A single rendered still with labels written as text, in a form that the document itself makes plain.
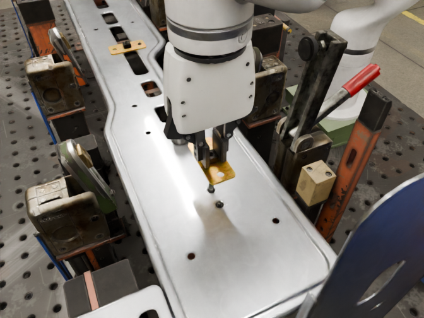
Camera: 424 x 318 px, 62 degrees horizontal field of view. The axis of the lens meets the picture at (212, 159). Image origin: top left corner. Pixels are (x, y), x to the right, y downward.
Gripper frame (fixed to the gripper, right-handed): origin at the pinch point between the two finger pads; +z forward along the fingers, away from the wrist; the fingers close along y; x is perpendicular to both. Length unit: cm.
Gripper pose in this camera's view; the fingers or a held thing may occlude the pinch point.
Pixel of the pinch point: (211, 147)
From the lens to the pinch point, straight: 47.2
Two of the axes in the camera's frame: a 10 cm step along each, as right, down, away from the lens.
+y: -9.1, 3.1, -2.9
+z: 0.1, 6.9, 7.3
